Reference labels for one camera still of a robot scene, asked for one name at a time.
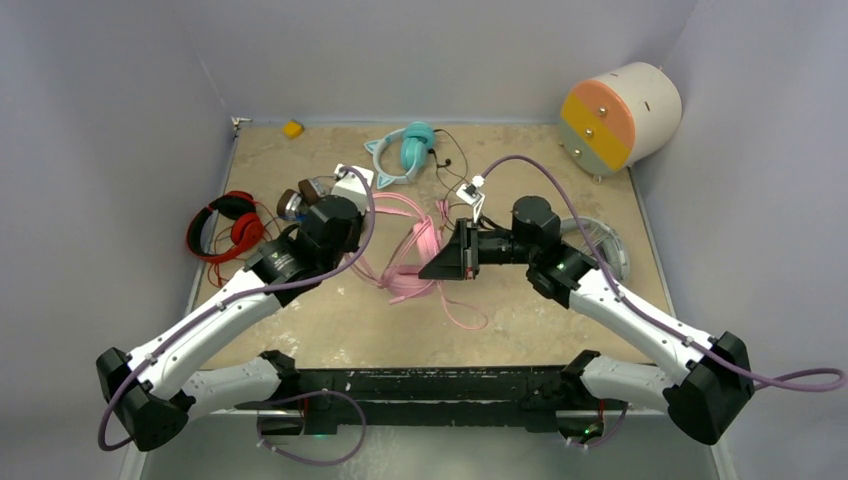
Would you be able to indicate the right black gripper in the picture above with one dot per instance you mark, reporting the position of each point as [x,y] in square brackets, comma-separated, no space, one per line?
[456,261]

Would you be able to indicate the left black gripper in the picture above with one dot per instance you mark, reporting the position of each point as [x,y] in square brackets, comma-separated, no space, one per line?
[356,225]

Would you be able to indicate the pink headphones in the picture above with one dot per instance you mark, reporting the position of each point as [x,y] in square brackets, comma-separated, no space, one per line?
[400,276]

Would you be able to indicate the brown silver headphones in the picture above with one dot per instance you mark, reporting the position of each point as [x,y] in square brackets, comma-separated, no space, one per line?
[294,203]

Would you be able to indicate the white grey headphones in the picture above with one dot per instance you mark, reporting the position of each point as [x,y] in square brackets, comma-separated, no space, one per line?
[604,238]

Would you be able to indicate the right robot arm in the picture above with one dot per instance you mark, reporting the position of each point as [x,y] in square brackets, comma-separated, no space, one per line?
[693,376]

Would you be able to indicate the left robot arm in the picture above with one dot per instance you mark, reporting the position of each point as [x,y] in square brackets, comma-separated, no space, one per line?
[153,391]

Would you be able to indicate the red black headphones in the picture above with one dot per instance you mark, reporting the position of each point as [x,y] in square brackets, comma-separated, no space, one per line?
[247,223]

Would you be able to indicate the teal cat ear headphones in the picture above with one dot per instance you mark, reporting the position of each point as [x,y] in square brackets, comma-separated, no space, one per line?
[416,143]

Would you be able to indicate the small yellow block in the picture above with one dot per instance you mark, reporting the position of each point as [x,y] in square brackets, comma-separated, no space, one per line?
[293,129]

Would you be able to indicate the round pastel drawer cabinet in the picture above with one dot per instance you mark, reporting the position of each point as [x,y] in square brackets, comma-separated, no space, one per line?
[610,121]

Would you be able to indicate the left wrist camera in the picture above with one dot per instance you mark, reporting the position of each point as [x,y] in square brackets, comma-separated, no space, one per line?
[349,186]

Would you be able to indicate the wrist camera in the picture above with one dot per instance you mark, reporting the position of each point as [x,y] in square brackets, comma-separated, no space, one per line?
[349,186]
[471,194]

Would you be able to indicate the aluminium frame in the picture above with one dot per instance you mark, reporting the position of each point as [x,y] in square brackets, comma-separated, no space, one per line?
[701,382]

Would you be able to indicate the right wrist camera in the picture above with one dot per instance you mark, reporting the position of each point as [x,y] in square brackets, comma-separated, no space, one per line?
[471,194]

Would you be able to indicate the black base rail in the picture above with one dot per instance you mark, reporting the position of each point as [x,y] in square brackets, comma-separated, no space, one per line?
[538,399]

